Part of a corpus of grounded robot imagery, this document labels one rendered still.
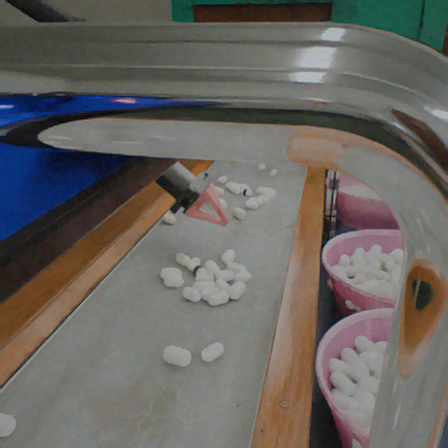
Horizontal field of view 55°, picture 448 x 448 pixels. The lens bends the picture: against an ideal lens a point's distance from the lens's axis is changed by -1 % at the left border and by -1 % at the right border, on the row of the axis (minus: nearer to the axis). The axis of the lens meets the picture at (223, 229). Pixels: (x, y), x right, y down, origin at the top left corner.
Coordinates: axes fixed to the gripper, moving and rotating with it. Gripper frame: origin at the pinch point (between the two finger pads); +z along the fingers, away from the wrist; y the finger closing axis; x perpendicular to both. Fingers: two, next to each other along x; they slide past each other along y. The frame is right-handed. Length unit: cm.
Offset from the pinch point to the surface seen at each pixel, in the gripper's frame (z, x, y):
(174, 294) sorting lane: 0.4, 7.2, -17.7
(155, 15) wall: -80, 12, 159
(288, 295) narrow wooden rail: 12.7, -6.2, -18.2
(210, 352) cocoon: 6.6, 0.0, -32.2
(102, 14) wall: -104, 30, 161
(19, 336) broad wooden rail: -12.9, 15.6, -35.0
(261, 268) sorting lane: 10.0, -0.8, -6.3
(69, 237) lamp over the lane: -11, -24, -61
